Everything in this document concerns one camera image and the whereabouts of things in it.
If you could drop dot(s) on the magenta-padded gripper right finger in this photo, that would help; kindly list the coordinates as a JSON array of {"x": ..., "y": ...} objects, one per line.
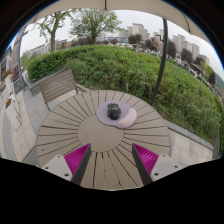
[{"x": 146, "y": 158}]

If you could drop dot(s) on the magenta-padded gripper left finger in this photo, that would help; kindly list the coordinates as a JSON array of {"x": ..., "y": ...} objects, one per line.
[{"x": 75, "y": 159}]

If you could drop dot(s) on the black computer mouse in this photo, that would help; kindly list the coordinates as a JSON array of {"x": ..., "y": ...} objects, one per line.
[{"x": 113, "y": 111}]

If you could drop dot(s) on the lilac mouse pad with wrist rest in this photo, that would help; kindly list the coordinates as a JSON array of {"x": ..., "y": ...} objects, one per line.
[{"x": 101, "y": 115}]

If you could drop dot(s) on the slatted outdoor chair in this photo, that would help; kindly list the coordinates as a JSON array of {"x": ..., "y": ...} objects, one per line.
[{"x": 56, "y": 85}]

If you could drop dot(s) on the white flower planter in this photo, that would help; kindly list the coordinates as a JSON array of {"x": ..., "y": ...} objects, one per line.
[{"x": 11, "y": 115}]

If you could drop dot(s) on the green hedge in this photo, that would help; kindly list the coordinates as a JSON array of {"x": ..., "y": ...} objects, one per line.
[{"x": 133, "y": 70}]

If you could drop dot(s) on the dark umbrella pole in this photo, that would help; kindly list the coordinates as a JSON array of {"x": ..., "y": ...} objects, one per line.
[{"x": 161, "y": 60}]

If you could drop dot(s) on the grey sign pillar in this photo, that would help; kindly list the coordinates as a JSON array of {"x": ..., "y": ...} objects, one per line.
[{"x": 16, "y": 60}]

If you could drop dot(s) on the thin-crowned tree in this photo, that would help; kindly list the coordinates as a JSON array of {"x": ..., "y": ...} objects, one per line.
[{"x": 52, "y": 33}]

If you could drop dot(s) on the group of tall apartment buildings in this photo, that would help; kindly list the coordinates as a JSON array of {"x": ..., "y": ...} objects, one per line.
[{"x": 138, "y": 30}]

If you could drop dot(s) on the round-crowned tree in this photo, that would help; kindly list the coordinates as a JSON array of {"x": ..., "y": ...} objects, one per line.
[{"x": 94, "y": 22}]

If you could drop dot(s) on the beige patio umbrella canopy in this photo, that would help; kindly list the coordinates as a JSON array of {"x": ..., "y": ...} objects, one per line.
[{"x": 133, "y": 5}]

